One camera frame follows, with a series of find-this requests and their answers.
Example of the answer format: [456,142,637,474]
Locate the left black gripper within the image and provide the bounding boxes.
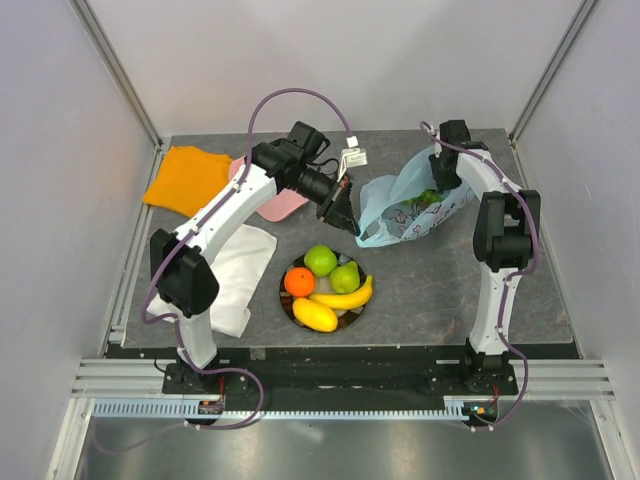
[288,164,361,238]

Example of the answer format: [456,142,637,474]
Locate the green fake grapes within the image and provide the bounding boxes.
[404,189,443,206]

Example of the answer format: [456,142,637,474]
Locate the light blue plastic bag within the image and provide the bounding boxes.
[356,147,475,248]

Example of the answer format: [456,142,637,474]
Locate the green fake apple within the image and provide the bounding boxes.
[303,244,338,277]

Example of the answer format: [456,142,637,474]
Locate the green fake pear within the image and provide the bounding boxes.
[329,260,361,294]

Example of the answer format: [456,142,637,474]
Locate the orange fake fruit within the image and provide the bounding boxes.
[284,267,316,297]

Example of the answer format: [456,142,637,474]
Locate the yellow fake banana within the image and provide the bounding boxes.
[309,275,373,310]

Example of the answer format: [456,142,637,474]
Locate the yellow fake lemon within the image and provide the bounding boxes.
[292,298,338,333]

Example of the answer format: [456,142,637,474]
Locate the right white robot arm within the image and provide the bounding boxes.
[422,120,541,394]

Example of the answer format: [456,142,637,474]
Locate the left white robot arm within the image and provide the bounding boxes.
[150,122,362,393]

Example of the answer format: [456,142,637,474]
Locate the pink baseball cap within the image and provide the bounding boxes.
[220,158,308,226]

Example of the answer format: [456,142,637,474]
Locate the dark rimmed beige plate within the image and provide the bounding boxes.
[279,251,371,334]

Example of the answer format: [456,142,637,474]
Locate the white folded cloth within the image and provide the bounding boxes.
[162,225,277,342]

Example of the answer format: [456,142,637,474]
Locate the orange folded cloth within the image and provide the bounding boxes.
[142,146,232,217]

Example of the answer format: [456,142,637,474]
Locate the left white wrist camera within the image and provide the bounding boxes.
[337,135,368,181]

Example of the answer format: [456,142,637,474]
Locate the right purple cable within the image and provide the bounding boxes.
[419,120,541,436]

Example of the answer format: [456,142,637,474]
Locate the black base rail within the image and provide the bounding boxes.
[162,345,519,397]

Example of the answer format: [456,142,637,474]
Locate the white slotted cable duct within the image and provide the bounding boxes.
[92,398,498,421]

